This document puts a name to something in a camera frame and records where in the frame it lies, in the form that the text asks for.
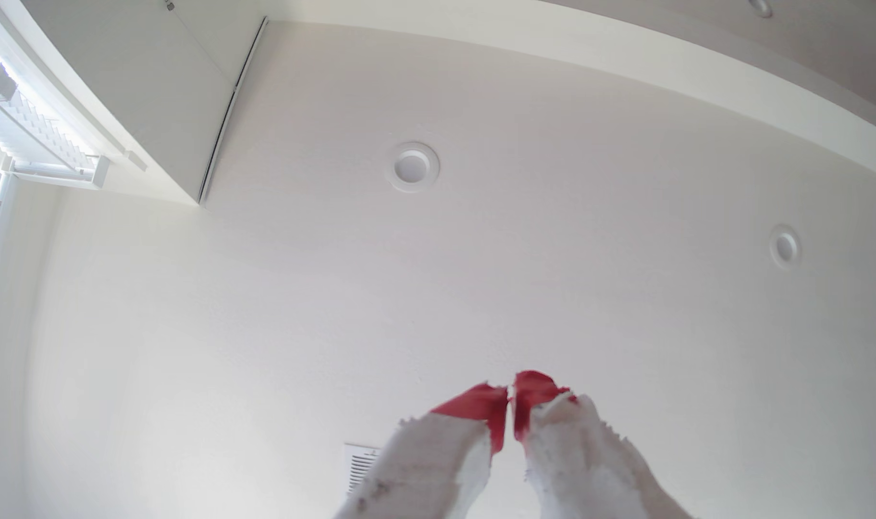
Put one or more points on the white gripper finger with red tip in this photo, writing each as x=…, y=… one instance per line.
x=438, y=461
x=582, y=461

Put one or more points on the white slotted air vent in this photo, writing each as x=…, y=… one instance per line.
x=358, y=467

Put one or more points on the round recessed ceiling light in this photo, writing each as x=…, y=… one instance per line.
x=412, y=166
x=761, y=6
x=785, y=247

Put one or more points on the white window blind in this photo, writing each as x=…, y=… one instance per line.
x=34, y=130

